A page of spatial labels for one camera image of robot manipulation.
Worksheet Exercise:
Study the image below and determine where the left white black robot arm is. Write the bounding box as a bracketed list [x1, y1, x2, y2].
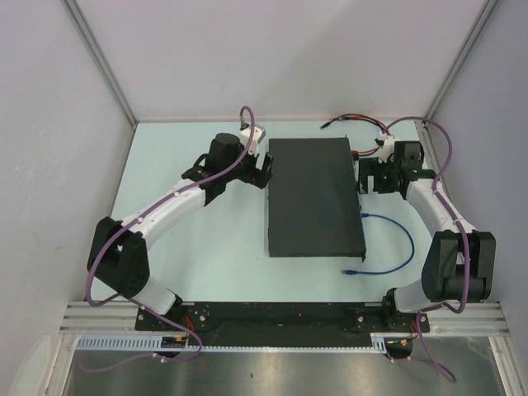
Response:
[87, 126, 273, 330]

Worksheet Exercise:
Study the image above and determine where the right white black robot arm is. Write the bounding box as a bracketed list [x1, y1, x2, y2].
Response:
[358, 138, 497, 331]

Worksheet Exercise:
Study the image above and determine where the grey slotted cable duct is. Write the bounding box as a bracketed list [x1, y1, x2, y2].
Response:
[77, 334, 387, 354]

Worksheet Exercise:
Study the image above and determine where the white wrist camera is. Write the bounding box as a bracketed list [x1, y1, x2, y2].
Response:
[239, 125, 266, 153]
[375, 132, 399, 163]

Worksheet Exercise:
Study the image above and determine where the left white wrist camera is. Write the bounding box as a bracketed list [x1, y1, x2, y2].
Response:
[239, 125, 266, 153]

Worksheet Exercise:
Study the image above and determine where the red power wire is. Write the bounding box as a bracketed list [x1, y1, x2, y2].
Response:
[325, 115, 391, 158]

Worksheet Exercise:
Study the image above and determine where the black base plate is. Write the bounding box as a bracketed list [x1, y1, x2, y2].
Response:
[134, 300, 431, 348]

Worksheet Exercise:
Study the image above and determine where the blue ethernet cable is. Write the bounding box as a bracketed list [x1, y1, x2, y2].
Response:
[341, 211, 416, 276]

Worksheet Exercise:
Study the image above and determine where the aluminium frame rail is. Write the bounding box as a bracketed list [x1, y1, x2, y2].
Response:
[59, 302, 510, 337]

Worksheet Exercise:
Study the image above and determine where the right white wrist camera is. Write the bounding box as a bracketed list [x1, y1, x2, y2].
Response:
[375, 132, 399, 163]

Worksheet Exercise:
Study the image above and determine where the black network switch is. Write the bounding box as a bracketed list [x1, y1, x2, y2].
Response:
[267, 137, 366, 260]

